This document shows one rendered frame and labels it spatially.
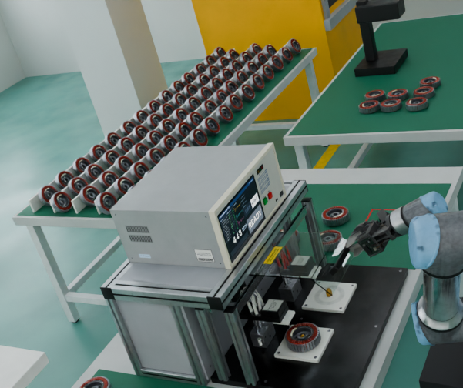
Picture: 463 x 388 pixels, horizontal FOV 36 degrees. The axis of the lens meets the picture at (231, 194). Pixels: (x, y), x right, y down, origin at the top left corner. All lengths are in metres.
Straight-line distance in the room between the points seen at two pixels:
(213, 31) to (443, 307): 4.56
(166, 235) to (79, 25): 4.11
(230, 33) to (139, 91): 0.90
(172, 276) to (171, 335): 0.19
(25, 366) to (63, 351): 2.20
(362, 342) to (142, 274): 0.72
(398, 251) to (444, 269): 1.11
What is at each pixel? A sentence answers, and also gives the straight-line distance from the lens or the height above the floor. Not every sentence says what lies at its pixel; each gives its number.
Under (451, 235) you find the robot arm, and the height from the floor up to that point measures 1.40.
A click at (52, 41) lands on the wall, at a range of 9.76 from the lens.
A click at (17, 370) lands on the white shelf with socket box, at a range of 1.97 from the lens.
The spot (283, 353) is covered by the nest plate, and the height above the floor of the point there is 0.78.
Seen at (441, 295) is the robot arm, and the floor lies 1.19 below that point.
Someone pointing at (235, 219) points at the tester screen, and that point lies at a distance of 2.18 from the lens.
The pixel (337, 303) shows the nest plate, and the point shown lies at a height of 0.78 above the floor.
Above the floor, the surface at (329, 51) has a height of 0.56.
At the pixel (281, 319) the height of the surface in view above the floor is 0.89.
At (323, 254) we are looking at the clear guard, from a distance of 2.23.
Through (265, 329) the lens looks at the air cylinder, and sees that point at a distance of 2.39.
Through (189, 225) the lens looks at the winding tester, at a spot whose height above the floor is 1.27.
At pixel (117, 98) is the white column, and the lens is 6.26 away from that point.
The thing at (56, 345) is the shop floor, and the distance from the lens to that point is 4.24.
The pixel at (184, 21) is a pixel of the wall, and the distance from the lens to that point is 8.49.
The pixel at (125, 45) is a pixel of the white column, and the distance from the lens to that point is 6.07.
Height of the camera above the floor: 2.27
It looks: 26 degrees down
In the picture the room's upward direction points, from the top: 16 degrees counter-clockwise
